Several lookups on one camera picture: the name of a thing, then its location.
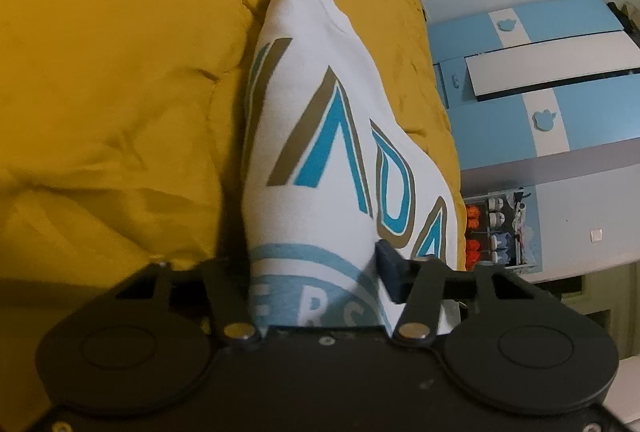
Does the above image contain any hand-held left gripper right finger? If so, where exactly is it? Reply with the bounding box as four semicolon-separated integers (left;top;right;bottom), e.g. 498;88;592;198
375;239;539;347

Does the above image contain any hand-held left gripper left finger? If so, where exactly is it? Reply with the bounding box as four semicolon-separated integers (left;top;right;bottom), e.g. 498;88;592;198
113;261;261;345

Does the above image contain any white printed t-shirt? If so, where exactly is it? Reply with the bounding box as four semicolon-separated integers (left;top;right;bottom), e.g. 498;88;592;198
240;0;464;331

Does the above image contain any shoe rack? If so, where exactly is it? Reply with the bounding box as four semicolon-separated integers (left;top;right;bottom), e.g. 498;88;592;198
462;187;542;276

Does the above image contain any pale green door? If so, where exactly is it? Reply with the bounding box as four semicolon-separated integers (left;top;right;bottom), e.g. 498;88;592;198
520;257;640;365

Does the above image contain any blue and white wardrobe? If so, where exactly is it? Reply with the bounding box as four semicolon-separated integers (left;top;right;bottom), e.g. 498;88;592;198
427;0;640;274

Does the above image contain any mustard yellow blanket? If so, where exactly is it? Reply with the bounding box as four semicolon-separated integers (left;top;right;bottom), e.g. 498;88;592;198
0;0;464;313

